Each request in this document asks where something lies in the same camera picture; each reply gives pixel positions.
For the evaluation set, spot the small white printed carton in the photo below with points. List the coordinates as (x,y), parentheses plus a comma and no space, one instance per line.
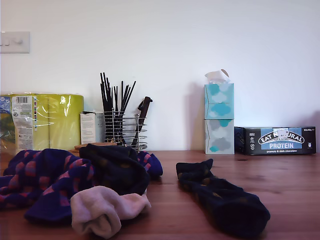
(87,127)

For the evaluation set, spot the cream white sock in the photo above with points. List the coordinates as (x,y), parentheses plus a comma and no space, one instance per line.
(95,207)

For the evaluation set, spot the grey cloud tissue box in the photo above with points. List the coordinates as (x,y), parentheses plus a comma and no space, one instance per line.
(220,135)

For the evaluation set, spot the navy pineapple pattern sock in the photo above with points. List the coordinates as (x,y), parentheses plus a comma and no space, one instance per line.
(117,165)
(225,200)

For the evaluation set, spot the blue pink brick pattern sock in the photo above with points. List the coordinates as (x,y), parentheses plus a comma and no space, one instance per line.
(27,165)
(62,200)

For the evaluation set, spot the white wall light switch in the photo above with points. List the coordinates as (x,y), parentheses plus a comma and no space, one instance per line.
(15,42)

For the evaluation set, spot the blue cloud tissue box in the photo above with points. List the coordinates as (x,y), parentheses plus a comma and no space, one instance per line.
(220,100)

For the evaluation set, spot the white tissue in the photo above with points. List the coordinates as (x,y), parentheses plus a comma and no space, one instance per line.
(215,75)

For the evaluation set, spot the yellow-green kitchen roll pack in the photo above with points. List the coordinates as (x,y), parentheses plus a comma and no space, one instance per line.
(60,120)

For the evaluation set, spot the thin black chopstick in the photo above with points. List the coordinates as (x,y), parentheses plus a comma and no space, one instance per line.
(131,92)
(103,92)
(117,100)
(110,100)
(122,97)
(114,100)
(125,95)
(106,92)
(108,95)

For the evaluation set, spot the black Eat Natural protein box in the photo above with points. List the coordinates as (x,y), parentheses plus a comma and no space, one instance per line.
(275,140)

